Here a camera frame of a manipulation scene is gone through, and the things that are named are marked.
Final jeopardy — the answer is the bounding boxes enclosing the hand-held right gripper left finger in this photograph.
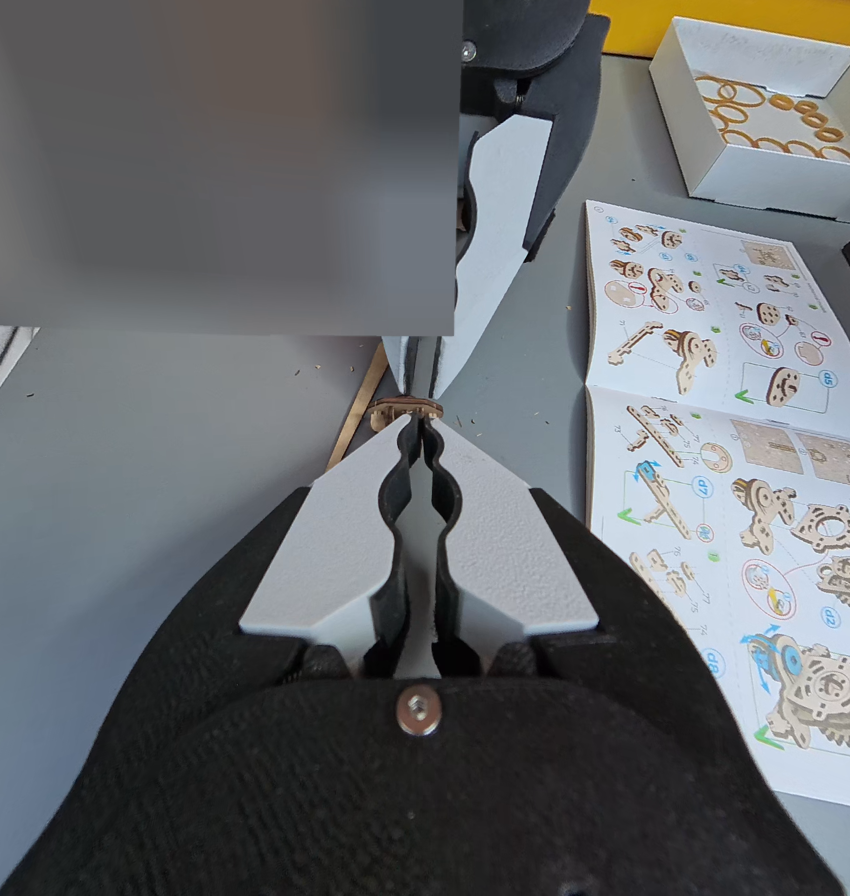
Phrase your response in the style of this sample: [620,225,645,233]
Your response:
[238,414,422,679]

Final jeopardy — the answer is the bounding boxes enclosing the pointed wooden stick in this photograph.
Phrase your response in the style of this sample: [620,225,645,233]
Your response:
[325,339,391,473]

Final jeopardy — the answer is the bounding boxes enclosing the yellow plastic bin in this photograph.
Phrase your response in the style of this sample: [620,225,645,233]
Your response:
[596,0,850,57]

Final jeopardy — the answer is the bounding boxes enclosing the white cardboard tray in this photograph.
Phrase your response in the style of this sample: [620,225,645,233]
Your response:
[649,15,850,226]

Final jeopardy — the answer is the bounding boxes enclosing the grey desk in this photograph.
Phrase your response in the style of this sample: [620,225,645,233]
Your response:
[0,52,850,896]

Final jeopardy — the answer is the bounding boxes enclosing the open instruction booklet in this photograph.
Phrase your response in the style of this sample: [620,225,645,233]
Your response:
[585,199,850,802]

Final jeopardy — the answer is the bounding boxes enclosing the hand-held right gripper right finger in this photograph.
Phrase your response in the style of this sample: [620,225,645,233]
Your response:
[424,420,601,662]

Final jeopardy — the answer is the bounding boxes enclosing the small wooden model assembly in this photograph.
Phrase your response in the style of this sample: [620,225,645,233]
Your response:
[368,394,446,431]

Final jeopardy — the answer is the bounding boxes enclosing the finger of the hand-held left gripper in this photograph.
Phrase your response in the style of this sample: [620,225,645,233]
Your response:
[380,336,433,396]
[428,112,557,401]

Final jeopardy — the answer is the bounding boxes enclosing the pile of wooden rings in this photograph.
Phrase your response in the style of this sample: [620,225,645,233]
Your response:
[694,72,850,165]

